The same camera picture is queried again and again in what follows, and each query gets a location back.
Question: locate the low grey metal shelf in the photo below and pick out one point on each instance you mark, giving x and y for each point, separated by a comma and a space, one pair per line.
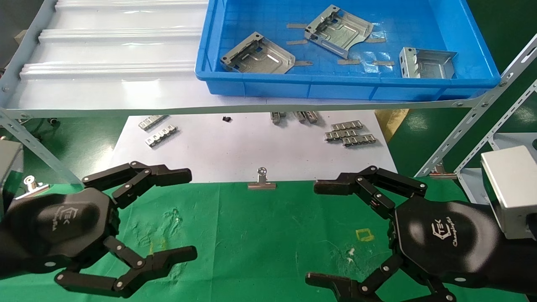
507, 138

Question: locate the grey tape strip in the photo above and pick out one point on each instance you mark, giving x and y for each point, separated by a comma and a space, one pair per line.
382, 63
297, 42
303, 63
297, 25
349, 61
375, 40

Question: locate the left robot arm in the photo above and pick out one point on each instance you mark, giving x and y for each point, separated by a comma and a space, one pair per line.
5, 247

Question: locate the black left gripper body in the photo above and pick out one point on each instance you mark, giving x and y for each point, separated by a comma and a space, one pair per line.
63, 226

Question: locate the brown cardboard piece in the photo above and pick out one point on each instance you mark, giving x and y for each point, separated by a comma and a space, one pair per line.
392, 121

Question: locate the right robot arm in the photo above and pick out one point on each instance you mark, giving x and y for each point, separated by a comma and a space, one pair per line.
520, 264

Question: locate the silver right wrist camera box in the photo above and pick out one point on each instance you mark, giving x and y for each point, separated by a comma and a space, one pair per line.
516, 188

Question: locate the green cloth mat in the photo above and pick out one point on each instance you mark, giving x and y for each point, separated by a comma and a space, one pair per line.
272, 235

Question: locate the sheet metal bracket part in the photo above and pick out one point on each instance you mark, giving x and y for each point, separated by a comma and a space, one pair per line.
344, 29
432, 67
260, 56

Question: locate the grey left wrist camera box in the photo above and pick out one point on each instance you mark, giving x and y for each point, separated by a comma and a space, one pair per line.
9, 167

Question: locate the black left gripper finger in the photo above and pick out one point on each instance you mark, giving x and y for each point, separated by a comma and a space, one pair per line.
168, 260
147, 174

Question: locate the perforated grey angle bar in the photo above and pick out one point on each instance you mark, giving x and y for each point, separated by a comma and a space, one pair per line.
516, 106
457, 130
37, 147

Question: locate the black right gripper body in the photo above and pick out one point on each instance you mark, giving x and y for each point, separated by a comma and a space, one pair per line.
444, 239

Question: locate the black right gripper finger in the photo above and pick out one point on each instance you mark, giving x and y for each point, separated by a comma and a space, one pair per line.
390, 180
344, 289

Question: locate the small metal rail part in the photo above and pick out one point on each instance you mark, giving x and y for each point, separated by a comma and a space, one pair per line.
161, 136
340, 135
359, 140
153, 122
300, 116
312, 117
277, 117
347, 125

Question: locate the caster wheel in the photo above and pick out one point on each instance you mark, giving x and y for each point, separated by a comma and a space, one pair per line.
53, 121

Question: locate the white paper sheet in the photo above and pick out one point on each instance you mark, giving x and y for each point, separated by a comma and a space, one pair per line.
235, 151

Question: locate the blue plastic bin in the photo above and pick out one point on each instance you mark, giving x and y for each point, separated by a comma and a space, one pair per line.
268, 16

